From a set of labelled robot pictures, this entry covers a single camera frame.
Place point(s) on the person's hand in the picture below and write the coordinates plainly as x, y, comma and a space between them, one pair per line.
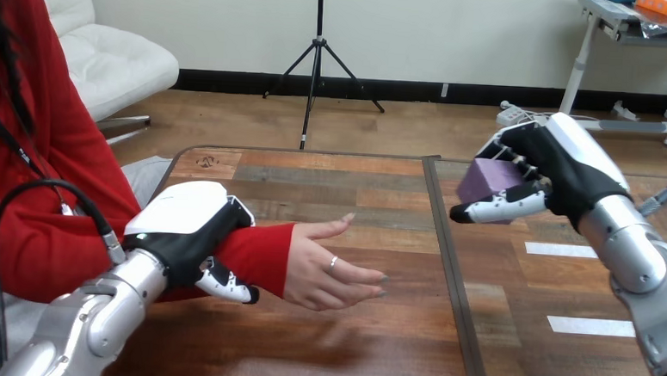
329, 266

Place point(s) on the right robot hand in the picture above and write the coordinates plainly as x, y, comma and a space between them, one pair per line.
563, 159

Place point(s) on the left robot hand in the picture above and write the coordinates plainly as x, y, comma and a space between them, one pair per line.
189, 225

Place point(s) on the purple block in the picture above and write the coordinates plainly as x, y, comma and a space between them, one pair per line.
485, 180

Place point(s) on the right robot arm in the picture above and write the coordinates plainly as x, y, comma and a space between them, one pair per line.
642, 283

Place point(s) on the person's forearm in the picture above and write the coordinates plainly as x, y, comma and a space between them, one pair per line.
252, 259

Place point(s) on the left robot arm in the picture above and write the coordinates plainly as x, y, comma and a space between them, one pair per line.
92, 317

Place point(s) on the person's body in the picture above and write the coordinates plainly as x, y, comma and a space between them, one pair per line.
27, 153

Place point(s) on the white power strip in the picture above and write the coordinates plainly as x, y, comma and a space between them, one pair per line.
514, 114

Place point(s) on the white desk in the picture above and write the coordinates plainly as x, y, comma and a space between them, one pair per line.
631, 59

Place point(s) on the white cushioned chair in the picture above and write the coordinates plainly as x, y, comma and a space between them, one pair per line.
104, 49

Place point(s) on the black tripod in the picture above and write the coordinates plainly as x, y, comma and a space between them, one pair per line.
317, 66

